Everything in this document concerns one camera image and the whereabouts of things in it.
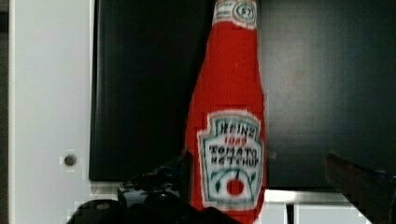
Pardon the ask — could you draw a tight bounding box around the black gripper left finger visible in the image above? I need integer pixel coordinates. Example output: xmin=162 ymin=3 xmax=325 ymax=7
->
xmin=66 ymin=152 xmax=241 ymax=224

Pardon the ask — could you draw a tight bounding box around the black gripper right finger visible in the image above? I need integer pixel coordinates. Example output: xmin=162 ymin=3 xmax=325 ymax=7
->
xmin=324 ymin=153 xmax=395 ymax=224

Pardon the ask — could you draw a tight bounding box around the red plush ketchup bottle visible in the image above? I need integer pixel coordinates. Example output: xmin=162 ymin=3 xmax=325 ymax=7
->
xmin=185 ymin=0 xmax=268 ymax=224

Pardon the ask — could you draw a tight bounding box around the black toaster oven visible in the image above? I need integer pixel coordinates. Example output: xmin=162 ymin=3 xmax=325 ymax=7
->
xmin=89 ymin=0 xmax=396 ymax=224

